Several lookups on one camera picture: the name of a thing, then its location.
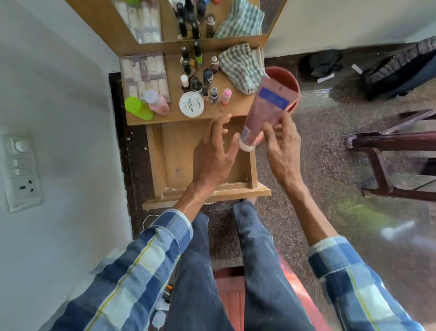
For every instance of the person's blue jeans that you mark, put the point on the person's blue jeans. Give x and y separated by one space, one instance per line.
194 272

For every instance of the green capped bottle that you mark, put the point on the green capped bottle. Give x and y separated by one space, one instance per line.
138 107

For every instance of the person's left thumb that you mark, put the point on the person's left thumb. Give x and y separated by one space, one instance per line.
232 147

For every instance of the white round jar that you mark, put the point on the white round jar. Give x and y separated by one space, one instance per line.
191 104

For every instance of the white wall switch board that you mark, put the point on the white wall switch board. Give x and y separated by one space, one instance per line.
20 170

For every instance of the dressing table mirror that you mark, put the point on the dressing table mirror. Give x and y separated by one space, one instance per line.
167 20

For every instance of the cluster of nail polish bottles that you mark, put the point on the cluster of nail polish bottles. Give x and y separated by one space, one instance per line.
197 73

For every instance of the dark brown plastic chair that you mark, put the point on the dark brown plastic chair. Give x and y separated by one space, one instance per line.
374 143

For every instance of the open wooden drawer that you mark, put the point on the open wooden drawer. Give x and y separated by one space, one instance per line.
177 153

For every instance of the wooden dressing table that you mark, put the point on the wooden dressing table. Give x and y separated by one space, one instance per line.
177 118

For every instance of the person's left forearm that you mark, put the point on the person's left forearm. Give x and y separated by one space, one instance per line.
143 259

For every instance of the person's right forearm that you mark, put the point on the person's right forearm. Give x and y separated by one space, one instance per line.
333 245

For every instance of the red plastic bucket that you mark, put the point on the red plastic bucket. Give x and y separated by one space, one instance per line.
286 77

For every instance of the clear box of nail tips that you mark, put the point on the clear box of nail tips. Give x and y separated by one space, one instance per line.
143 75

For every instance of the dark patterned backpack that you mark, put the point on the dark patterned backpack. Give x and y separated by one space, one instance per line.
398 75

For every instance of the person's right hand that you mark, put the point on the person's right hand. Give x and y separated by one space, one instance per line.
286 153

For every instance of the person's right thumb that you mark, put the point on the person's right thumb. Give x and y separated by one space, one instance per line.
269 136

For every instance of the person's left hand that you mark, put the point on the person's left hand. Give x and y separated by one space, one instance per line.
207 160

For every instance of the green checkered cloth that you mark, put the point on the green checkered cloth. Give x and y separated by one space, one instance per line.
239 65

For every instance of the red plastic stool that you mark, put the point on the red plastic stool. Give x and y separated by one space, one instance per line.
231 293

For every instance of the pink tube with blue label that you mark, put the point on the pink tube with blue label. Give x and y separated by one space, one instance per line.
269 102

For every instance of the black bag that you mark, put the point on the black bag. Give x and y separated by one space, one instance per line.
323 63

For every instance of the pink bottle with clear cap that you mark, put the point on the pink bottle with clear cap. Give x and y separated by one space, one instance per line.
157 102

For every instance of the white paper scrap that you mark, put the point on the white paper scrap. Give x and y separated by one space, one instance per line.
357 68
326 78

